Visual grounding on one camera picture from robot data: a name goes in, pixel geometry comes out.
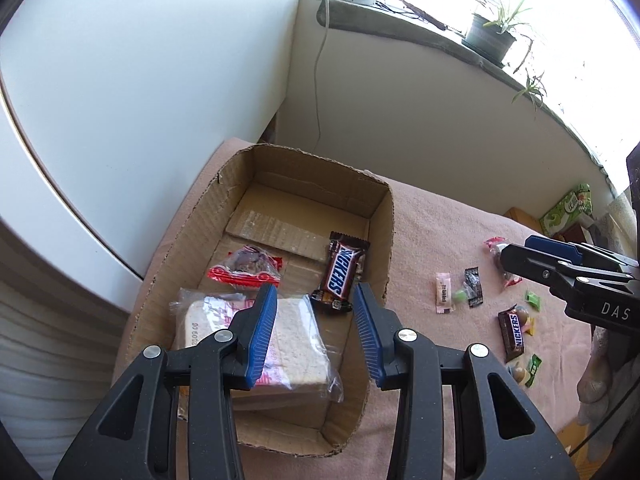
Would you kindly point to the dark green candy packet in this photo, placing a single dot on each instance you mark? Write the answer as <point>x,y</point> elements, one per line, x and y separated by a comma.
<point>535,366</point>

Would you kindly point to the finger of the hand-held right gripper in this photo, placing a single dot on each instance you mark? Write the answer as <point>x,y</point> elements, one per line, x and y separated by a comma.
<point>552,247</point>
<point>530,266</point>

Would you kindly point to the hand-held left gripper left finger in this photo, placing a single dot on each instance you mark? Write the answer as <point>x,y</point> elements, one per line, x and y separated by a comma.
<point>261,335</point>

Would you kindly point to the green printed carton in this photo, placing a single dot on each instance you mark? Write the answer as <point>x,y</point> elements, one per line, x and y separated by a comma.
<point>565,210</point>

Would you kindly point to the small black candy packet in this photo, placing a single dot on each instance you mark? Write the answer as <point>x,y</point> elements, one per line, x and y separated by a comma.
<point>472,282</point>

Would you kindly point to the small bright green candy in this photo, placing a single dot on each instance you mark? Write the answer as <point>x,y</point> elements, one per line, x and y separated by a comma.
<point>533,298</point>

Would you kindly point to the red-wrapped snack packet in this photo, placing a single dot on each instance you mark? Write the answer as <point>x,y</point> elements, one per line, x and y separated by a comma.
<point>492,250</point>

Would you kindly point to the brown chocolate bar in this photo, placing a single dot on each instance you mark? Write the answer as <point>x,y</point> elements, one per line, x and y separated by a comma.
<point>512,337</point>
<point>340,270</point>

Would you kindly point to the grey stone window sill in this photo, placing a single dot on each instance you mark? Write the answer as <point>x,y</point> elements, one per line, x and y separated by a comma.
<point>400,27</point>

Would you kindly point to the white cloth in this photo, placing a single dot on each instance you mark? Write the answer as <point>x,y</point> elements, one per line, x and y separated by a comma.
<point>620,215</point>

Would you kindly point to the red and clear snack packet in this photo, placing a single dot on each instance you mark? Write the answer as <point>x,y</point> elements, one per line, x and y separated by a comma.
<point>245,265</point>

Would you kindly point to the clear-wrapped green candy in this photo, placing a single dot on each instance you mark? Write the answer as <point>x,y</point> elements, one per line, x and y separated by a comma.
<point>459,296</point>

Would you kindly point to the wooden furniture piece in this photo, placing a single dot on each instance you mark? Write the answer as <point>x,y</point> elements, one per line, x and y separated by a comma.
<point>522,217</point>

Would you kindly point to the brown jelly cup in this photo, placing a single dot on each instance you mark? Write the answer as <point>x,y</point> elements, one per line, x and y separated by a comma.
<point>522,316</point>
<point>520,375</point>

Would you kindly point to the cardboard box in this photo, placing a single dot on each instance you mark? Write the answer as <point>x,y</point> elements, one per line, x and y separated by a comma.
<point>280,200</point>

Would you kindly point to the small pink candy packet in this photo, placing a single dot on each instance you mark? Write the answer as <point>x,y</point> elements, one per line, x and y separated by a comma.
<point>442,292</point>

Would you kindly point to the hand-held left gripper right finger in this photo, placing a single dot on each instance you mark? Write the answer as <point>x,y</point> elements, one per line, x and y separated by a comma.
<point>367,335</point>

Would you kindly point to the white ribbed cabinet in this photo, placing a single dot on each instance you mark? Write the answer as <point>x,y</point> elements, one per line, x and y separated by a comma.
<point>50,270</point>

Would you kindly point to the clear-wrapped sandwich bread packet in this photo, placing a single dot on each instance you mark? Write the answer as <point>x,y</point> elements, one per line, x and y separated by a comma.
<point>300,340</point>

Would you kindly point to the potted plant in grey pot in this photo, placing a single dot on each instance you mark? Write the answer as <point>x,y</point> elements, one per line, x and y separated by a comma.
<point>487,40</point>

